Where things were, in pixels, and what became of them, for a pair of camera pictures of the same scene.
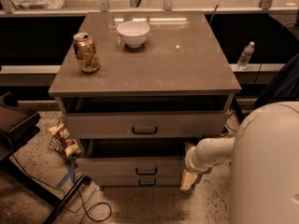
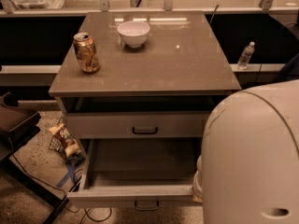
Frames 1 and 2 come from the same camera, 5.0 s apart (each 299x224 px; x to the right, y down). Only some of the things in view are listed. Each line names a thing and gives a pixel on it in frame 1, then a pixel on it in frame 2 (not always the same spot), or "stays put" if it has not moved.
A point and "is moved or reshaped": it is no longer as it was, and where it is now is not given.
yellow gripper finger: [189, 178] → [197, 198]
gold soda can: [86, 52] stays put
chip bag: [68, 144] stays put
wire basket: [55, 145] stays put
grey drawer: [144, 125] stays put
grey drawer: [130, 157] is moved or reshaped
